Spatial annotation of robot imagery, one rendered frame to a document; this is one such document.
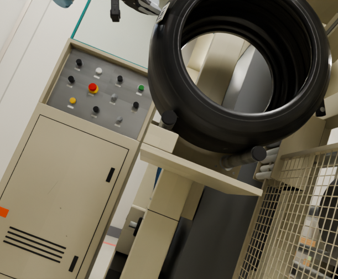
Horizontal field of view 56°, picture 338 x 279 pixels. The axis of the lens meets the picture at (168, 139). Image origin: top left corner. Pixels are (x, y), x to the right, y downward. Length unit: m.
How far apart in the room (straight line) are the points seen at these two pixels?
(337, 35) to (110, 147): 1.09
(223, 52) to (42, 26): 3.00
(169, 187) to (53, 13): 3.25
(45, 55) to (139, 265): 3.15
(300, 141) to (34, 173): 1.21
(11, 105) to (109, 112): 2.35
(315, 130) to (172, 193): 0.62
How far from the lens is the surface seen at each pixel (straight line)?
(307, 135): 1.37
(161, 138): 0.90
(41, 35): 4.11
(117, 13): 1.11
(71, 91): 1.75
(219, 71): 1.38
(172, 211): 1.26
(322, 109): 1.43
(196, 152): 1.26
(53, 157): 1.65
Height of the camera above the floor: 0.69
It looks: 10 degrees up
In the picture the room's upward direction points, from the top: 21 degrees clockwise
